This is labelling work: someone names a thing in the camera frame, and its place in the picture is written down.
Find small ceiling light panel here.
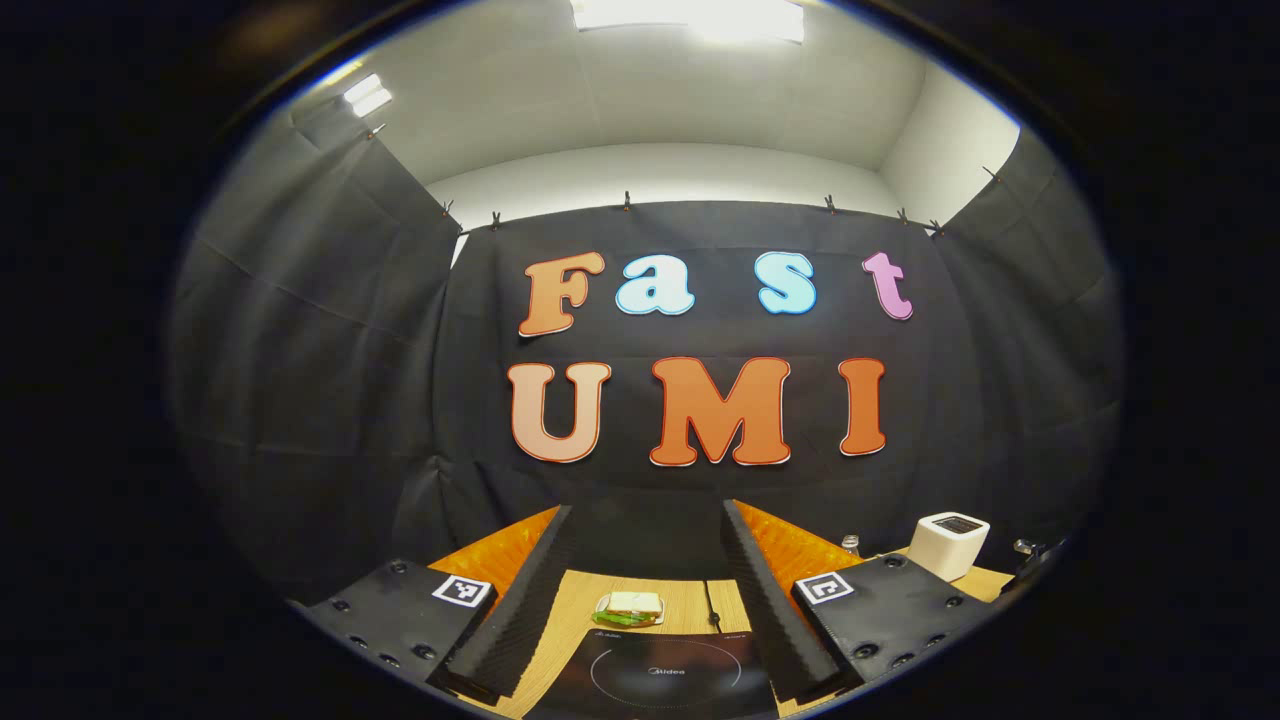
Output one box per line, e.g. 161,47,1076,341
343,73,394,118

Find black induction cooktop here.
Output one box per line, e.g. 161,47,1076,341
525,630,781,720

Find sandwich on small plate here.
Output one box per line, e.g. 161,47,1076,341
592,590,666,629

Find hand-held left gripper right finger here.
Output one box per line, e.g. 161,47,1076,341
720,498,1006,706

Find large ceiling light panel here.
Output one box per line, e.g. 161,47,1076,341
572,0,806,43

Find row of black cloth clips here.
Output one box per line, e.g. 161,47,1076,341
365,120,1001,236

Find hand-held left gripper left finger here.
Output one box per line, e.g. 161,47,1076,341
290,505,576,706

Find white toaster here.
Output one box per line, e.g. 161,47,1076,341
908,512,991,583

